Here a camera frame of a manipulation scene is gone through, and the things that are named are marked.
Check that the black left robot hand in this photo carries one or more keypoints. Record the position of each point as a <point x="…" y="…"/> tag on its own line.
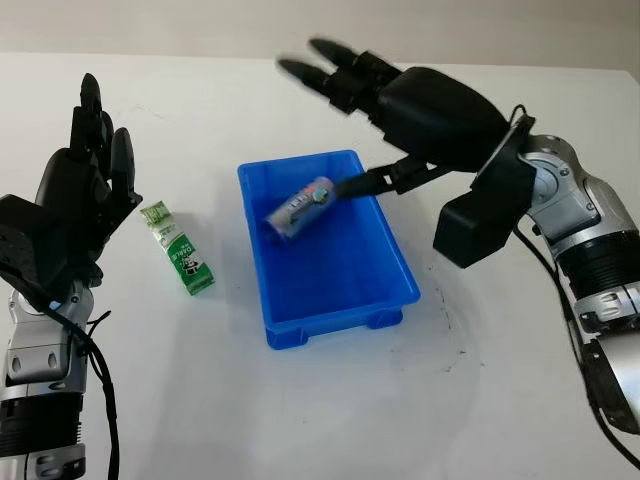
<point x="70" y="200"/>

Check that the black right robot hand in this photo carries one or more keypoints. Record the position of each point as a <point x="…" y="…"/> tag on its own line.
<point x="440" y="120"/>

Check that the green toothpaste box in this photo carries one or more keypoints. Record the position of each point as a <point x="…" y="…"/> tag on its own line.
<point x="185" y="255"/>

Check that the blue plastic tray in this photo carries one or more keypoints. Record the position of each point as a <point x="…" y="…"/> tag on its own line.
<point x="330" y="280"/>

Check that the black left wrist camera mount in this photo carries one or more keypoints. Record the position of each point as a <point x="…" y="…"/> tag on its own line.
<point x="20" y="230"/>

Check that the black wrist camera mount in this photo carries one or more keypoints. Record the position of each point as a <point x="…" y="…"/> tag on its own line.
<point x="20" y="230"/>
<point x="475" y="220"/>

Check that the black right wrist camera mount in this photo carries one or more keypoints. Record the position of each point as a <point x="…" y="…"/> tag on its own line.
<point x="475" y="220"/>

